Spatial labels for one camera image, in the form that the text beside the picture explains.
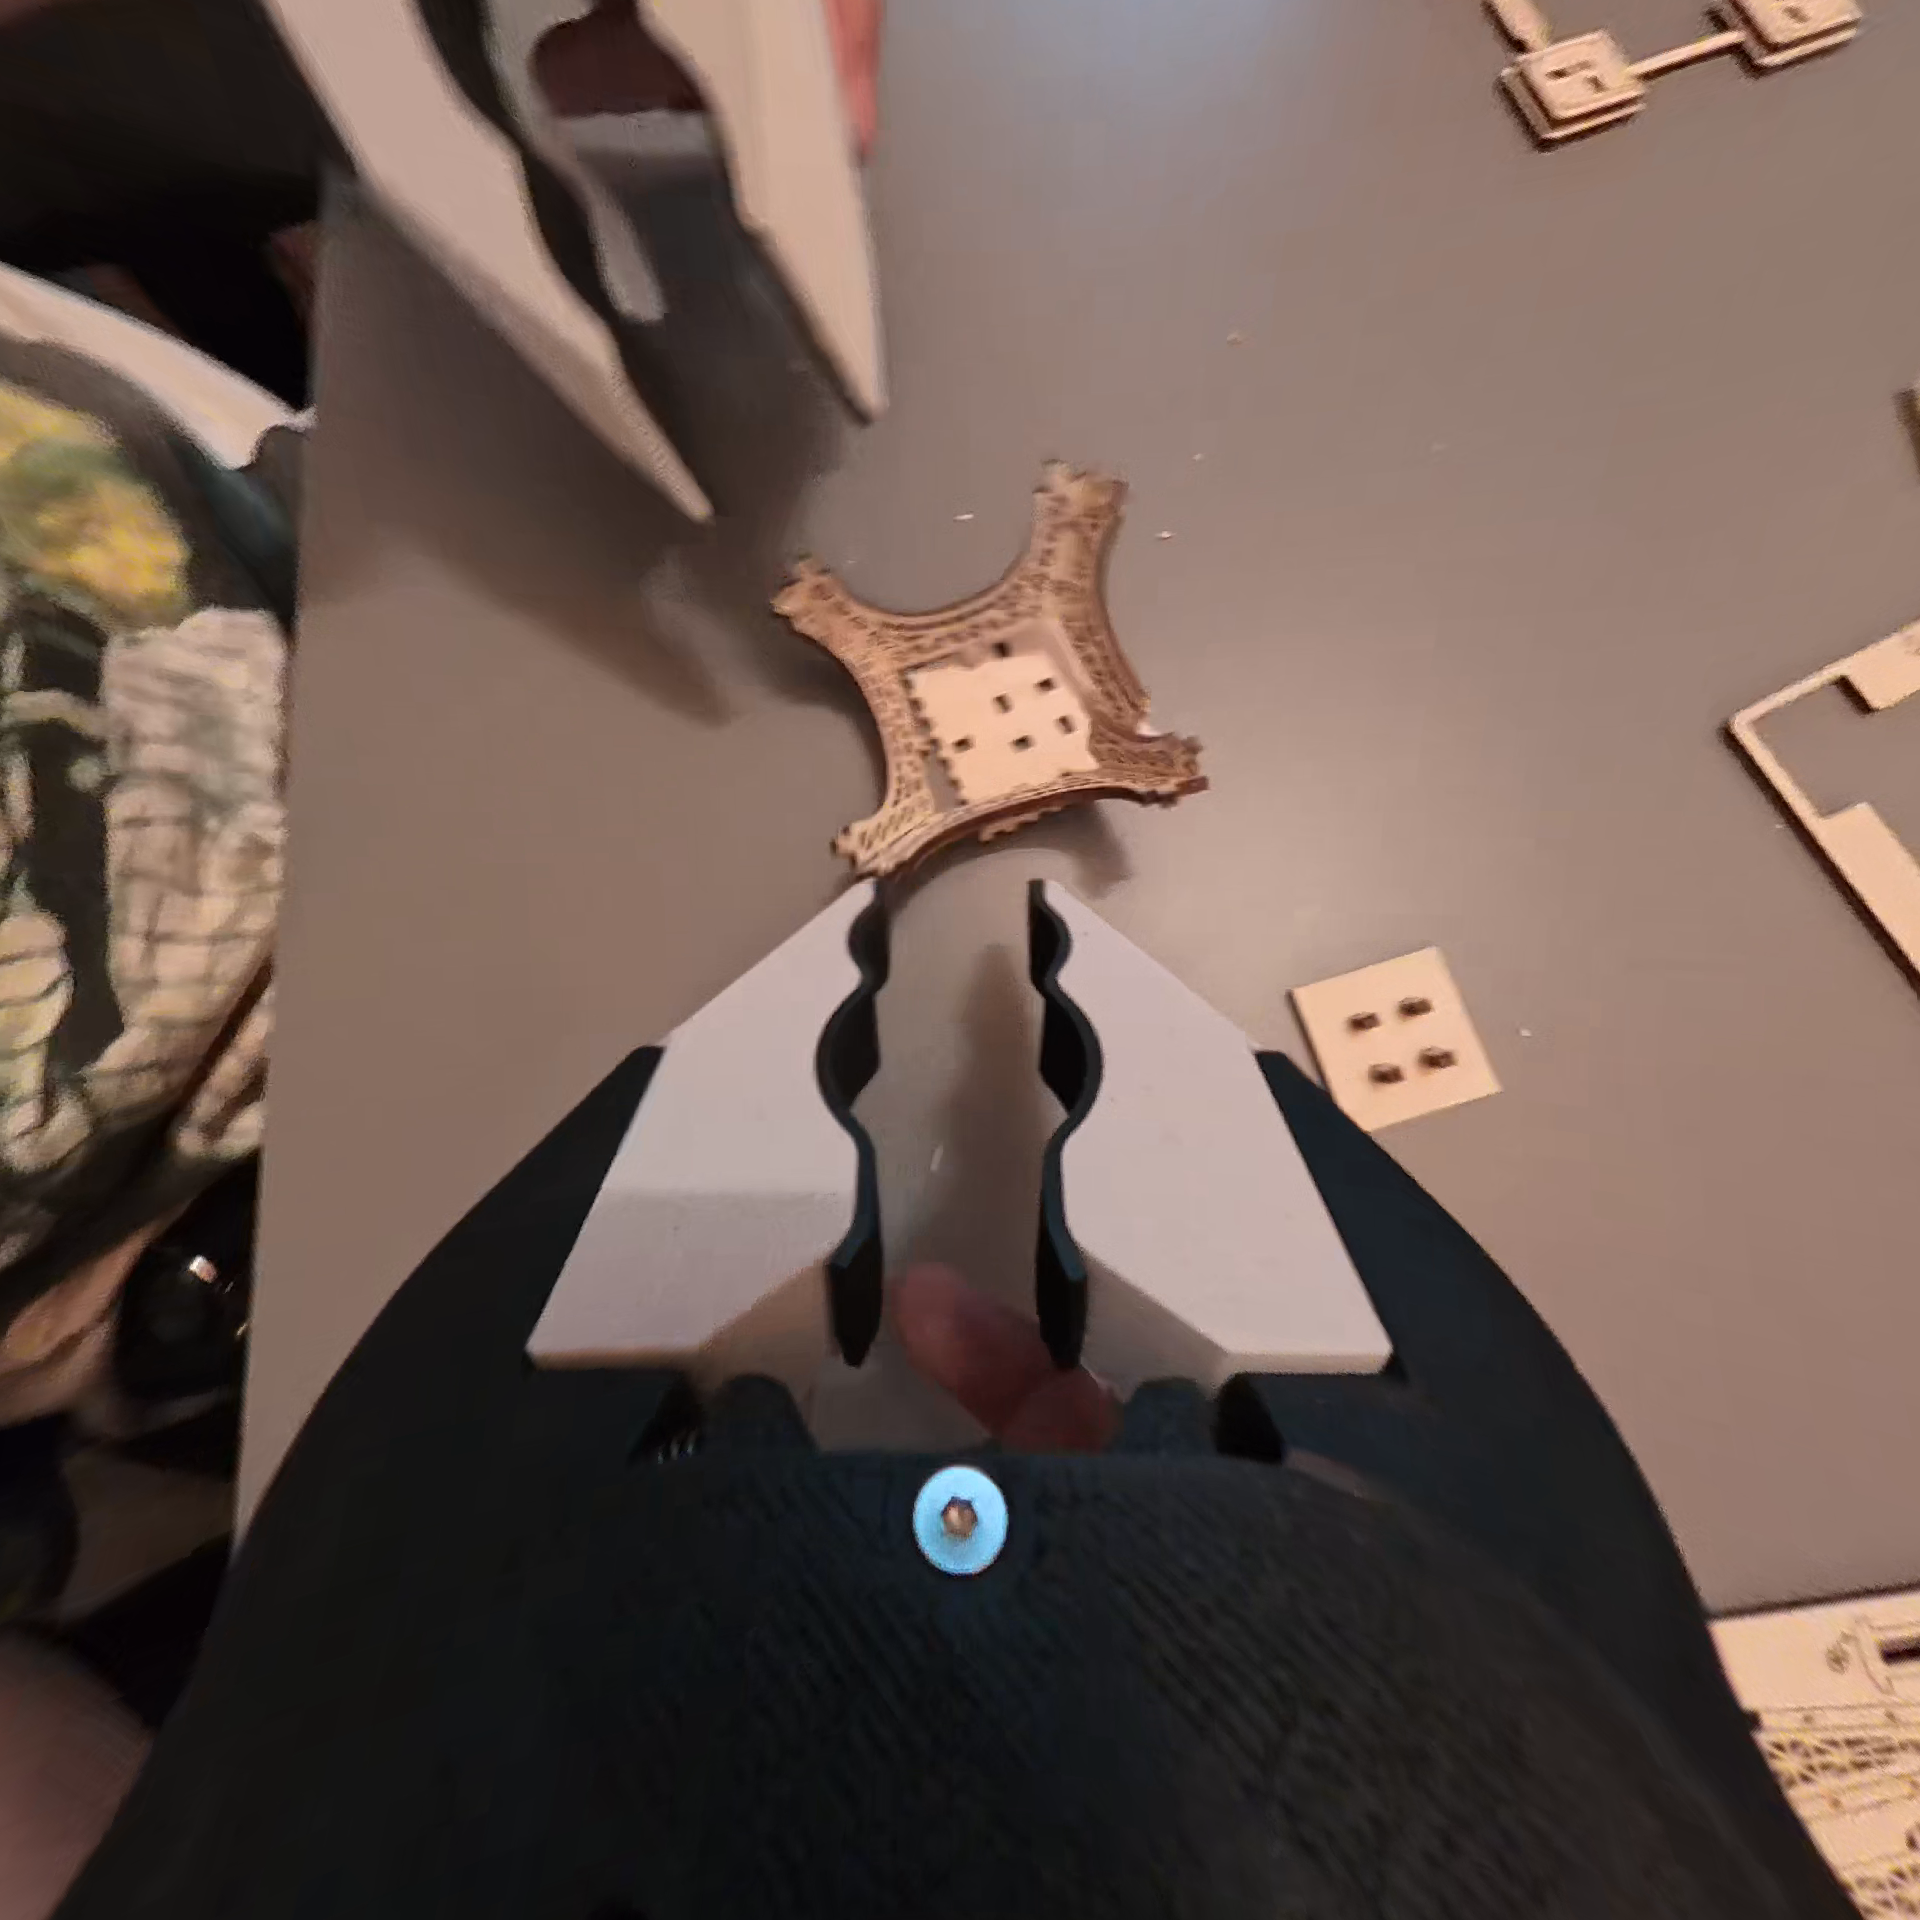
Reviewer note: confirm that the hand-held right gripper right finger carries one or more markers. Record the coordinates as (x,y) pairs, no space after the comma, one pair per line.
(1201,1170)

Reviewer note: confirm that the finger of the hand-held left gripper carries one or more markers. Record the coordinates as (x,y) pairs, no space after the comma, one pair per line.
(450,194)
(795,150)

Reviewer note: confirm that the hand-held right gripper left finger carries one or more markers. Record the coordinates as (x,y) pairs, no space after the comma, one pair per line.
(720,1156)

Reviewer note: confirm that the wooden lattice tower base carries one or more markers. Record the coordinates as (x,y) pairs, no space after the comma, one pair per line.
(998,720)

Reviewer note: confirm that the grey desk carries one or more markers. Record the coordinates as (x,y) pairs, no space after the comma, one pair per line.
(1424,525)

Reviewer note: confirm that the person's right hand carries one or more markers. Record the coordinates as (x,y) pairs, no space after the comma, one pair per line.
(990,1350)

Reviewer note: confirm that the small square wooden plate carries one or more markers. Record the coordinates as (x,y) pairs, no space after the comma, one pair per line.
(1395,1080)

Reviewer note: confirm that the person's printed shirt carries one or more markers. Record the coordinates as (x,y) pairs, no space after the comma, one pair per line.
(150,751)

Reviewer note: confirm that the wooden lattice parts sheet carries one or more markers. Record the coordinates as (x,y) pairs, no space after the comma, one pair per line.
(1800,1652)

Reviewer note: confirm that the wooden four-pad base part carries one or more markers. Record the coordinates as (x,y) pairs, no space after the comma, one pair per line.
(1575,82)

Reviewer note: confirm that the empty wooden frame sheet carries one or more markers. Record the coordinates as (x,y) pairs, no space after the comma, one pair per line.
(1853,848)

